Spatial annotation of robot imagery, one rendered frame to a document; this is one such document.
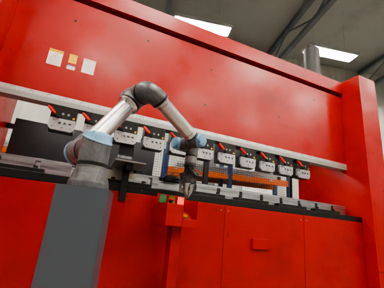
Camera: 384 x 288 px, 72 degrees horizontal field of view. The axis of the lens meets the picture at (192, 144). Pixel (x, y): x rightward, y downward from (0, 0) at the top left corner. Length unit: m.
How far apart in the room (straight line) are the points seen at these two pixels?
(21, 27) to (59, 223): 1.45
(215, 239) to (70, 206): 1.12
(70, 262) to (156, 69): 1.51
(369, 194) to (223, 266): 1.56
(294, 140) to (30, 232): 2.13
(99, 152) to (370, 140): 2.58
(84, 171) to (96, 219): 0.18
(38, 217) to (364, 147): 2.71
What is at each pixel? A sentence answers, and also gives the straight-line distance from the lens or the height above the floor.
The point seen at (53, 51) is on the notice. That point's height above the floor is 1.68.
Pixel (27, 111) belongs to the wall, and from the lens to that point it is 7.05.
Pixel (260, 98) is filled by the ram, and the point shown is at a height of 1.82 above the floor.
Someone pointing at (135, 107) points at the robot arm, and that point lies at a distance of 1.37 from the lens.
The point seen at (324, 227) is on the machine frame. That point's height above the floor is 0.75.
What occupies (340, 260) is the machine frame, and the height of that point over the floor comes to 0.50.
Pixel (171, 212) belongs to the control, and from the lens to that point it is 1.49.
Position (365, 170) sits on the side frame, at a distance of 2.93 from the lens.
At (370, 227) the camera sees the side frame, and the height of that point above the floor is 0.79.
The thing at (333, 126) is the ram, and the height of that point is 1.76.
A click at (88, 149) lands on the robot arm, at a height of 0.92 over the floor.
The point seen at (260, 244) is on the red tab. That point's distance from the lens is 2.06.
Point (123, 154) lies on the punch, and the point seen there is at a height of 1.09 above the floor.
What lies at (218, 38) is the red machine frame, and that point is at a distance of 2.50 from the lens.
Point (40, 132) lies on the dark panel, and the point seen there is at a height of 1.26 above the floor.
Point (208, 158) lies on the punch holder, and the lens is 2.01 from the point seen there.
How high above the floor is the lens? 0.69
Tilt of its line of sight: 17 degrees up
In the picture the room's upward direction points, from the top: 5 degrees clockwise
